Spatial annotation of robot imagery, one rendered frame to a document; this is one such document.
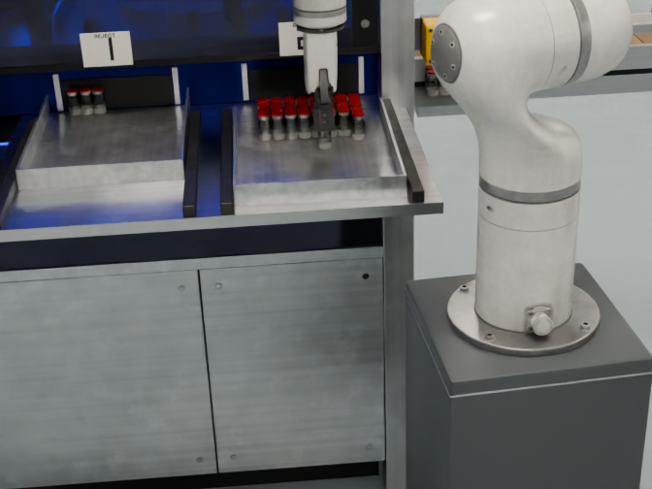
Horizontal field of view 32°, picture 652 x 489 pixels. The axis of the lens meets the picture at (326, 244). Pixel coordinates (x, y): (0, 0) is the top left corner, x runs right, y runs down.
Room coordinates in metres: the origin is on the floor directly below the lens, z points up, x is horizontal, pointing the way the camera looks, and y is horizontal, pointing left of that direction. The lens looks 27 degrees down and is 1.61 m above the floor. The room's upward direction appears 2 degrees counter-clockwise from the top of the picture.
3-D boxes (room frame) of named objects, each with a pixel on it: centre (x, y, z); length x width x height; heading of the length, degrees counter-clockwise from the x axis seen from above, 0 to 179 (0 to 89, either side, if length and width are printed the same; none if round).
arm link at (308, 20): (1.76, 0.00, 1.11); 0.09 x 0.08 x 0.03; 3
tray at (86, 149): (1.82, 0.36, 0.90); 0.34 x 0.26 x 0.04; 3
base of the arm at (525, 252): (1.24, -0.24, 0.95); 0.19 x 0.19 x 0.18
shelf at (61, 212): (1.76, 0.19, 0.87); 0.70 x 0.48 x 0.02; 93
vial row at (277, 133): (1.81, 0.02, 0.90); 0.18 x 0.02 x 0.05; 93
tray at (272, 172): (1.72, 0.01, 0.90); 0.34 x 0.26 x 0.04; 3
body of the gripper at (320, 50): (1.76, 0.00, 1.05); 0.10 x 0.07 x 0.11; 3
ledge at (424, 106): (2.01, -0.23, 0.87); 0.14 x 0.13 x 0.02; 3
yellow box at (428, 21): (1.97, -0.22, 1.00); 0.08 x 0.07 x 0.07; 3
